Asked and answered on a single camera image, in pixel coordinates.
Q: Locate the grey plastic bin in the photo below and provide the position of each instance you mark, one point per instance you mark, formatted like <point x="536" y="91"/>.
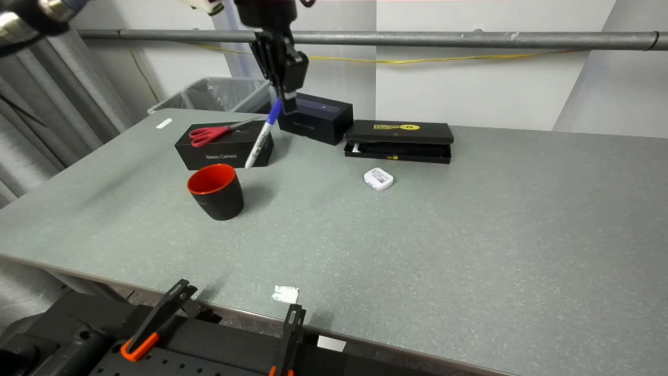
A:
<point x="210" y="95"/>

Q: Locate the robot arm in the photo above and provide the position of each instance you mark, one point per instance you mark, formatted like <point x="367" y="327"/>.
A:
<point x="268" y="12"/>

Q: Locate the white tape piece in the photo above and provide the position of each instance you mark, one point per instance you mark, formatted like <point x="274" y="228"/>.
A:
<point x="285" y="294"/>

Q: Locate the black mug with orange inside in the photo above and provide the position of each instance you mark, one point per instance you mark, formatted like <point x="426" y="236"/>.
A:
<point x="217" y="192"/>

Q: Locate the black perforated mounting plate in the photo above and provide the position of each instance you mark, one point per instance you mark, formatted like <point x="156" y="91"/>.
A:
<point x="210" y="352"/>

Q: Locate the silver and black camera mount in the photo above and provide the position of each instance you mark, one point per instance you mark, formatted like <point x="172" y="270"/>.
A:
<point x="33" y="16"/>

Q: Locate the tall black box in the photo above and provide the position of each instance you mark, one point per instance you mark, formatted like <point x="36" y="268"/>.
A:
<point x="316" y="118"/>

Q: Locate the white marker with blue cap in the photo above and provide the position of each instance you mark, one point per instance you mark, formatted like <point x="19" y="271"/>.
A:
<point x="262" y="143"/>

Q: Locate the black stand base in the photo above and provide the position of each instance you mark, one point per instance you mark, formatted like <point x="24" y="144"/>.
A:
<point x="42" y="340"/>

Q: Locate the small white tape strip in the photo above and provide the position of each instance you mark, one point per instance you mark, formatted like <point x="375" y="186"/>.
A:
<point x="163" y="123"/>

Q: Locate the grey curtain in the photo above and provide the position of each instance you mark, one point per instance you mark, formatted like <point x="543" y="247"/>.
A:
<point x="42" y="110"/>

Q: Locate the white label on plate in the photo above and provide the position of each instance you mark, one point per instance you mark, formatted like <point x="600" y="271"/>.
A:
<point x="330" y="343"/>

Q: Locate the orange and black clamp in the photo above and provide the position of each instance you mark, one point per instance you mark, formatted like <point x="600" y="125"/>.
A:
<point x="289" y="344"/>
<point x="157" y="320"/>

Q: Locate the grey horizontal metal pipe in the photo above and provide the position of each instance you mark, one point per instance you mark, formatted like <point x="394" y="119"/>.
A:
<point x="451" y="37"/>

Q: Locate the small white square case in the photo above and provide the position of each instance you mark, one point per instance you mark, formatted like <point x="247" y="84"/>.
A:
<point x="379" y="178"/>

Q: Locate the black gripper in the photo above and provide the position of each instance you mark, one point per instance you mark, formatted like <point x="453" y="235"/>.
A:
<point x="285" y="58"/>

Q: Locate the black box under scissors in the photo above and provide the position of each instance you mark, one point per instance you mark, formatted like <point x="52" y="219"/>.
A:
<point x="230" y="150"/>

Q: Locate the flat black box yellow print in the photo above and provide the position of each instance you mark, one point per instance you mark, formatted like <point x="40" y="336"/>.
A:
<point x="400" y="139"/>

